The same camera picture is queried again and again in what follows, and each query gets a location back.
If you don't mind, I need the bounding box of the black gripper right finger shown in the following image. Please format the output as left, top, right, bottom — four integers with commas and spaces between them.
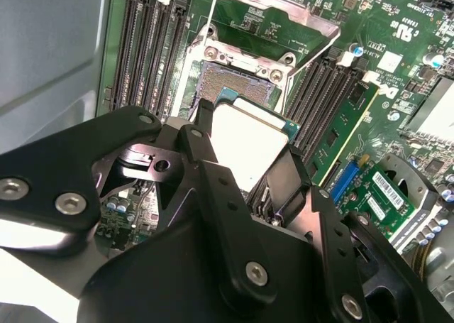
267, 145, 395, 323

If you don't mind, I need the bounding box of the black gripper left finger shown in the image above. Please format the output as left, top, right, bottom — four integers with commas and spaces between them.
0, 99, 279, 305

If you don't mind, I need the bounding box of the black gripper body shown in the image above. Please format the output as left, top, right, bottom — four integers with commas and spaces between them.
79, 209, 454, 323

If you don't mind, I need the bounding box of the silver CPU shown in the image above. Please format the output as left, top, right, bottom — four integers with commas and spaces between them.
209, 87, 301, 192

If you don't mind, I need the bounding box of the metal socket cover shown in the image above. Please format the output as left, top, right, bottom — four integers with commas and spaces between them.
204, 0, 342, 77

